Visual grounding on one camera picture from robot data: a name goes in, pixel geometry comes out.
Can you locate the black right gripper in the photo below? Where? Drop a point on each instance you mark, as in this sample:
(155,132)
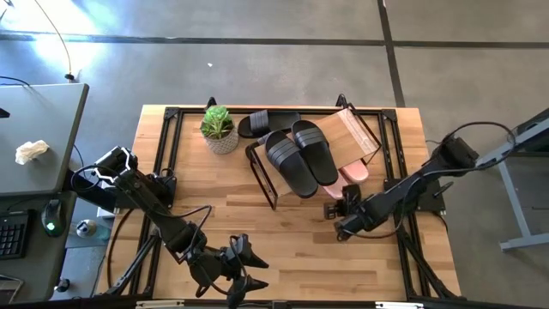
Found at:
(364,214)

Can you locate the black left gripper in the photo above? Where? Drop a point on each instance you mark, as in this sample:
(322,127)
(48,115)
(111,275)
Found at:
(214,266)

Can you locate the pink rubber slide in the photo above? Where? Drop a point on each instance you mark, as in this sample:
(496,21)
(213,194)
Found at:
(334,189)
(356,171)

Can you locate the black striped rubber slide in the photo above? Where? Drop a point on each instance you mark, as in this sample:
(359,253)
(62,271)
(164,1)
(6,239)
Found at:
(266,122)
(317,159)
(291,167)

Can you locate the succulent in patterned pot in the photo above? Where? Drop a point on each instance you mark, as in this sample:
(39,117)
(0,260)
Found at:
(216,122)

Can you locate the white power box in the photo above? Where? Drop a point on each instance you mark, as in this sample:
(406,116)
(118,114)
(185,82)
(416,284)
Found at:
(105,212)

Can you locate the black computer mouse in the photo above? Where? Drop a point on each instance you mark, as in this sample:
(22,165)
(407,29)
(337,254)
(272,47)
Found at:
(52,214)

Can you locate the dark grey desk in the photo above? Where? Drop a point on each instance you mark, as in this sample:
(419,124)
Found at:
(38,266)

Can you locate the black keyboard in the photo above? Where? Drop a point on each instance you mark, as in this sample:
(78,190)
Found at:
(13,236)

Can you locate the grey flat device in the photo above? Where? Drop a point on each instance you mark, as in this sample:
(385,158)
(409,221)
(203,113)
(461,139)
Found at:
(8,289)

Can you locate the crumpled white tissue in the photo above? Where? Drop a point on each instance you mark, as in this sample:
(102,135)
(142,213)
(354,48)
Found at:
(30,151)

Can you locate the wooden shelf black metal frame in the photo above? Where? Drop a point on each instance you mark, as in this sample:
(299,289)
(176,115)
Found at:
(343,137)

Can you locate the white edge bracket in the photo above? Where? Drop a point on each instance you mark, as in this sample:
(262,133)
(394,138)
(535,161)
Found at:
(399,305)
(158,304)

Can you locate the grey metal table frame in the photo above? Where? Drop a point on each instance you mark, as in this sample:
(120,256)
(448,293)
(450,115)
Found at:
(517,210)

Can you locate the black aluminium table frame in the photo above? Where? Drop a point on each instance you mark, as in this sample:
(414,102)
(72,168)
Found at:
(170,113)

